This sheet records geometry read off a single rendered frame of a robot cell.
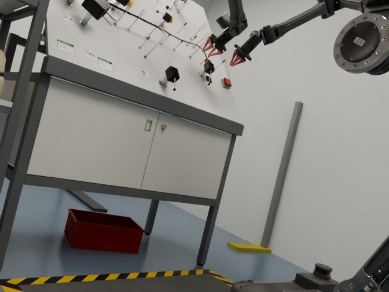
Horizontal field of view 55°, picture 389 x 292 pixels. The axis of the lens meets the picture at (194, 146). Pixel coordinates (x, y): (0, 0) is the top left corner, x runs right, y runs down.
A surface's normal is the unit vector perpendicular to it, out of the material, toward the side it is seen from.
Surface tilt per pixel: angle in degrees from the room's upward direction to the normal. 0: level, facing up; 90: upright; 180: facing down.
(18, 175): 90
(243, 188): 90
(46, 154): 90
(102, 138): 90
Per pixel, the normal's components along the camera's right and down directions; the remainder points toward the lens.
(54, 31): 0.66, -0.49
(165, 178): 0.65, 0.15
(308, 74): -0.79, -0.21
